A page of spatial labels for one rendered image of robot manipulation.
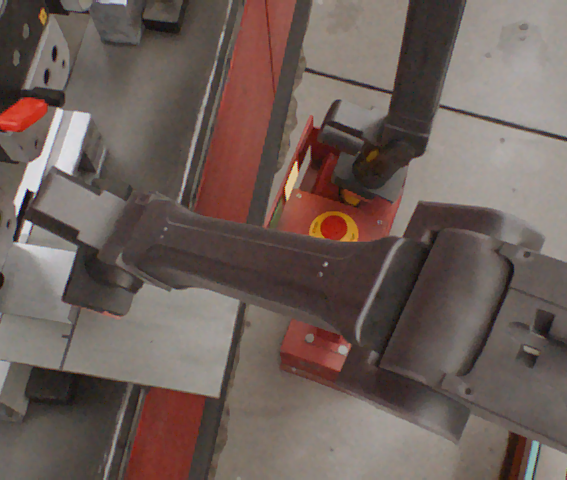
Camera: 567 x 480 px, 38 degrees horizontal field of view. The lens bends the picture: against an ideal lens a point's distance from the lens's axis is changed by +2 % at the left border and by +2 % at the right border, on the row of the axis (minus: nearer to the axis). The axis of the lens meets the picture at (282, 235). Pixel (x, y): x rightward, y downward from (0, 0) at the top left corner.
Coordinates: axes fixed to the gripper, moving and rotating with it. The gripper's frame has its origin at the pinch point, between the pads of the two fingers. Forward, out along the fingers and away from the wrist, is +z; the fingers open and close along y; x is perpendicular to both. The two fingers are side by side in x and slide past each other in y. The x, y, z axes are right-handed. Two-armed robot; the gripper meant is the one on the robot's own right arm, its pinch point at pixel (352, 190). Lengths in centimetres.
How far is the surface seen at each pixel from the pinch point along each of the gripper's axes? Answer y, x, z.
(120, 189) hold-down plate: 31.2, 18.5, -9.4
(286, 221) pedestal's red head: 8.2, 10.4, -2.9
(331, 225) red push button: 2.3, 10.0, -7.7
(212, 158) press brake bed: 22.2, 3.0, 4.2
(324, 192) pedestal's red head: 4.1, 2.3, -0.1
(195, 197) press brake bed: 22.0, 11.7, -0.1
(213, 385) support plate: 10.8, 40.2, -25.2
